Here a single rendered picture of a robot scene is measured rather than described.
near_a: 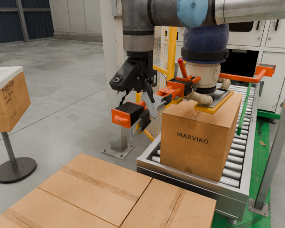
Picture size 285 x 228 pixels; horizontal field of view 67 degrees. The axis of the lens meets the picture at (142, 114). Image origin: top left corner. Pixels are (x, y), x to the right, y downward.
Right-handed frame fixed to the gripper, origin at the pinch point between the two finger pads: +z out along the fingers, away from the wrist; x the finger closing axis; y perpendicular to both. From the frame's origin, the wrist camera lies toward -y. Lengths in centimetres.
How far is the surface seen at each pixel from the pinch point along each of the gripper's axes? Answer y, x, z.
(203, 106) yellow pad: 43.8, -7.4, 10.9
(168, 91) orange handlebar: 22.5, 0.7, -1.5
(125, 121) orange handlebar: -5.9, -0.8, -0.1
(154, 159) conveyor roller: 58, 28, 66
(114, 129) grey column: 104, 111, 90
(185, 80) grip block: 37.5, 0.5, -2.1
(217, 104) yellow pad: 51, -12, 11
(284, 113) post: 111, -39, 32
